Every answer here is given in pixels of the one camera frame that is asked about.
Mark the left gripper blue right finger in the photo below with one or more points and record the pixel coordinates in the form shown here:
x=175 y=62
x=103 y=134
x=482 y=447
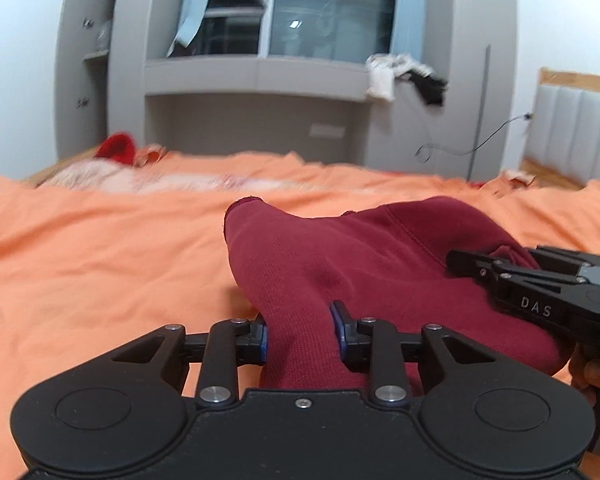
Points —
x=377 y=349

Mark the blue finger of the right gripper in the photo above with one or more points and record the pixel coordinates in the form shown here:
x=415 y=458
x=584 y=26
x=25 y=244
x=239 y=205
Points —
x=474 y=265
x=556 y=259

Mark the grey wardrobe door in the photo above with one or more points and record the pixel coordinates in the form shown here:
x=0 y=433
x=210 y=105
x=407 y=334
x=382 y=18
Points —
x=81 y=75

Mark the dark red sweater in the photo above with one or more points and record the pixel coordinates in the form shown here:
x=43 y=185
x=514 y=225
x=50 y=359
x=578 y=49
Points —
x=387 y=263

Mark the black garment on desk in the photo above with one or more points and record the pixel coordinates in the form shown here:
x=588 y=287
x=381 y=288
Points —
x=430 y=88

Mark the bright red cloth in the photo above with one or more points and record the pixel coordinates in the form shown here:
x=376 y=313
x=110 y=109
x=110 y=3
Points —
x=120 y=148

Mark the grey built-in desk cabinet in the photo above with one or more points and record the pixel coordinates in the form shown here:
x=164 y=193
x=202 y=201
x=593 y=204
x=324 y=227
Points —
x=224 y=104

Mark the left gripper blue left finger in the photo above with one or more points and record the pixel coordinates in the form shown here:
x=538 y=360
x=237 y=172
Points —
x=230 y=344

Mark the white padded headboard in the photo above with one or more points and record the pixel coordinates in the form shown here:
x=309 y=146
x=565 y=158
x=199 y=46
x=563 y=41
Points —
x=562 y=146

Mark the window with dark glass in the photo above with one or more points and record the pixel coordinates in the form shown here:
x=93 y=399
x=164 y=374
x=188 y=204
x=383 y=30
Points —
x=335 y=30

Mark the light blue right curtain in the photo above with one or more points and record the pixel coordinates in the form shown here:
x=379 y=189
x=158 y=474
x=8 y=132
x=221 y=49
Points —
x=408 y=28

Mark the person's right hand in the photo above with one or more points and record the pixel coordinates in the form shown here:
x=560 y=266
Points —
x=585 y=374

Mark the white garment on desk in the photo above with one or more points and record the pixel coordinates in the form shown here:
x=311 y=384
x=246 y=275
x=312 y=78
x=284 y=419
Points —
x=384 y=69

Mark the floral patterned blanket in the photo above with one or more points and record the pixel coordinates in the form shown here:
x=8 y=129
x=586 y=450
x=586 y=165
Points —
x=156 y=170

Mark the orange bed sheet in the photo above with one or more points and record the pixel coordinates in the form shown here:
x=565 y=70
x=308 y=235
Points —
x=82 y=272

